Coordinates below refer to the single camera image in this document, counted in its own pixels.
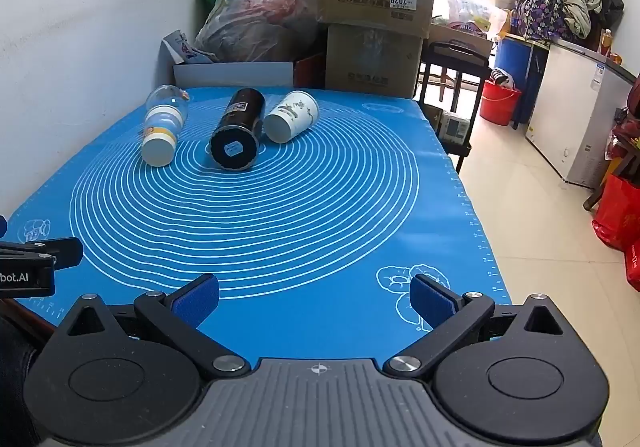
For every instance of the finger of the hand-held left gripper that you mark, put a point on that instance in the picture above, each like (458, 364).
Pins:
(55, 251)

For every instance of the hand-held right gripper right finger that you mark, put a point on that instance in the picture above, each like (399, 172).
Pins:
(429, 301)

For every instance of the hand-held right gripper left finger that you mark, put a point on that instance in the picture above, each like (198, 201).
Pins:
(197, 301)

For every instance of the white paper cup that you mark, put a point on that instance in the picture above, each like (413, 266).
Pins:
(291, 119)

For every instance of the black cylindrical cup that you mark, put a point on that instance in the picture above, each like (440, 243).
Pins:
(236, 127)

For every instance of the blue silicone mat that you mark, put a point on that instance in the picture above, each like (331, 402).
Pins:
(310, 227)

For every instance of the clear plastic bottle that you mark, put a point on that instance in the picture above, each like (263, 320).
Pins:
(160, 139)

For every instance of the small white box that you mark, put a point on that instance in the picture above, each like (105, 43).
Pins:
(455, 127)

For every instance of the red shopping bag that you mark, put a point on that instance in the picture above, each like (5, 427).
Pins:
(617, 212)

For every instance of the red bucket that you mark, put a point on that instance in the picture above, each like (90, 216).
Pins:
(499, 102)

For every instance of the white open box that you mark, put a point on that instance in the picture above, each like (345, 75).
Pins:
(230, 75)

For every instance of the white chest freezer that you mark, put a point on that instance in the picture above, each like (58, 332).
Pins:
(565, 117)

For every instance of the small printed carton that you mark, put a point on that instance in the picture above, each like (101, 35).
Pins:
(181, 47)

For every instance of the plain cardboard box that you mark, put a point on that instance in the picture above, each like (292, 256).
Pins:
(370, 64)

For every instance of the black chair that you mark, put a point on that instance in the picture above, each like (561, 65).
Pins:
(456, 58)

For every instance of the red cardboard box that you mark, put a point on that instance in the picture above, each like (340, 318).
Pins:
(311, 72)

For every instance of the blue barrel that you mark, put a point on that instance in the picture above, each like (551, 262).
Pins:
(515, 59)

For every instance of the open cardboard box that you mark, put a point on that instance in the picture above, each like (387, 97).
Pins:
(462, 38)

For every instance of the clear plastic bag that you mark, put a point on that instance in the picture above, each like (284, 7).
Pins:
(260, 19)

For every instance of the purple floral bag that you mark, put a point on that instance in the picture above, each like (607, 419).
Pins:
(540, 14)

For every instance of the orange bottle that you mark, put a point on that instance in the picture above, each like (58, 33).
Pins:
(606, 44)

